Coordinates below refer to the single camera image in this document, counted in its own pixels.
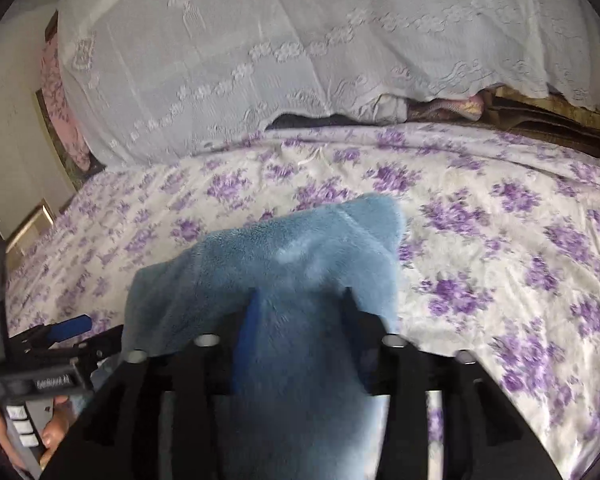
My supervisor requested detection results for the person's left hand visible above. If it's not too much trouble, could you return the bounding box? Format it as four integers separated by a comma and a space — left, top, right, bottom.
0, 394, 78, 473

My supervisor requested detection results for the gold wooden frame edge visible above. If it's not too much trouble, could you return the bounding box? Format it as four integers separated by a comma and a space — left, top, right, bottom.
4, 199, 57, 263

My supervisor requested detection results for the pink yellow patterned cloth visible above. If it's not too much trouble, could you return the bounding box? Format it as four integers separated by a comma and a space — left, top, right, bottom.
422, 91, 487, 122

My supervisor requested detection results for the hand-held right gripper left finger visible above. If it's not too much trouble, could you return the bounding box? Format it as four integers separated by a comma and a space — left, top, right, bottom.
40, 287, 262, 480

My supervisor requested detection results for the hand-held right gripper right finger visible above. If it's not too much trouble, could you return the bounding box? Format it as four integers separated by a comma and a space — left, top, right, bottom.
341, 287, 548, 480

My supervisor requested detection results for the white lace cloth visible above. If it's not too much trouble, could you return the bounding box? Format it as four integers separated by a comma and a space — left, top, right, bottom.
57, 0, 600, 170

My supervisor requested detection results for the purple floral bedsheet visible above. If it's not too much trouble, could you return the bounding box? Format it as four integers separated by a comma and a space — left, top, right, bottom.
5, 122, 600, 480

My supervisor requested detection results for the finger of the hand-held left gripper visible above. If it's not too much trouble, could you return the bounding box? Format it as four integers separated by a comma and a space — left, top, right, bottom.
30, 327, 127, 367
9, 315, 93, 351

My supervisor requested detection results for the pink floral cloth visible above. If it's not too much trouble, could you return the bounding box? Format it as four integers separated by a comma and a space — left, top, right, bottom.
39, 35, 95, 172

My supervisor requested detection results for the blue fleece garment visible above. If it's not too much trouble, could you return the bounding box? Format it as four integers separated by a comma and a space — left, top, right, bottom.
122, 194, 406, 480

